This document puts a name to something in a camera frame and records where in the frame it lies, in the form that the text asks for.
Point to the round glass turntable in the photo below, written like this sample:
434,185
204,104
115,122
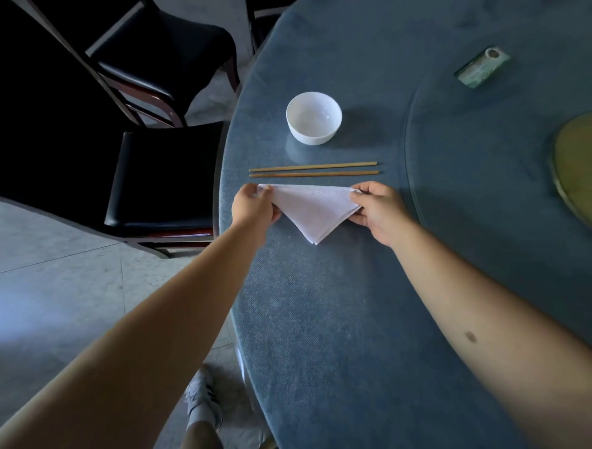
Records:
485,162

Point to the wooden chopstick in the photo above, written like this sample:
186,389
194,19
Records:
314,174
314,166

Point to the gold turntable base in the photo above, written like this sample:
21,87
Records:
576,166

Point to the person's left thumb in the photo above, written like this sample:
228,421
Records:
276,214

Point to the person's right forearm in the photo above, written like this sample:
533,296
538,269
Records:
485,333

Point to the black padded chair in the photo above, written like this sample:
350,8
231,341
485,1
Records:
263,18
162,185
162,55

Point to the person's right hand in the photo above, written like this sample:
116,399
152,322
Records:
384,215

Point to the person's left hand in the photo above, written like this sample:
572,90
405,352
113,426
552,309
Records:
249,206

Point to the person's leg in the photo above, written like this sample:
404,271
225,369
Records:
200,437

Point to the blue tablecloth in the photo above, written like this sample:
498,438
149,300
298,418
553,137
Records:
347,324

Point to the white cloth napkin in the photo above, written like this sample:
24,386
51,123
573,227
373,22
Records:
312,210

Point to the white ceramic bowl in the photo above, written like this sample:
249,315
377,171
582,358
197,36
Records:
313,118

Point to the green rectangular box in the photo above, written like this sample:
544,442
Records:
482,67

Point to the person's right thumb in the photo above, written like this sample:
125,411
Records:
358,197

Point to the person's left forearm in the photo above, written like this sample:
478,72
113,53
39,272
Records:
152,333

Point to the white sneaker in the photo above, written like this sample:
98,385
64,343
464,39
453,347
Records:
202,395

